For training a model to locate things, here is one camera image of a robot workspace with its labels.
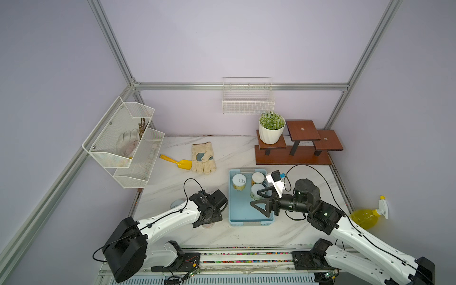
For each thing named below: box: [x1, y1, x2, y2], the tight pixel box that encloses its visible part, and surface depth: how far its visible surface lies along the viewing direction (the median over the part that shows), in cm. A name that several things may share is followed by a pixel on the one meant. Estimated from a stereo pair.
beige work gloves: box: [191, 141, 217, 176], surface depth 110 cm
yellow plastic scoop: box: [159, 153, 193, 170], surface depth 109 cm
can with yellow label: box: [232, 173, 247, 192], surface depth 95 cm
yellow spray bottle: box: [349, 195, 389, 230], surface depth 78 cm
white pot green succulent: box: [258, 111, 286, 145], surface depth 90 cm
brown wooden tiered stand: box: [254, 119, 344, 166], surface depth 99 cm
